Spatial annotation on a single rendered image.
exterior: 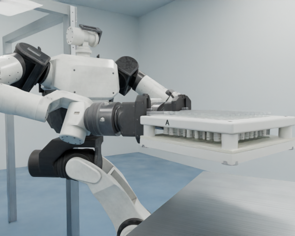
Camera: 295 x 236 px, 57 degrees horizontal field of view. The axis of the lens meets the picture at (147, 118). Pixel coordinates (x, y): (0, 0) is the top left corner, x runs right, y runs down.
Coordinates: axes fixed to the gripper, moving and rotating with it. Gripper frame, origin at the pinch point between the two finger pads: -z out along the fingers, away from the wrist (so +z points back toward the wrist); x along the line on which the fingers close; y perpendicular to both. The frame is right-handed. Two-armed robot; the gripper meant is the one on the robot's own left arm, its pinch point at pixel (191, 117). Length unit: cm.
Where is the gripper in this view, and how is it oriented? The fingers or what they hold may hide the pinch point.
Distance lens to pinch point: 75.4
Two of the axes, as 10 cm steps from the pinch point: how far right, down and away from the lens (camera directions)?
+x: 0.2, 10.0, 0.5
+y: -8.5, 0.4, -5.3
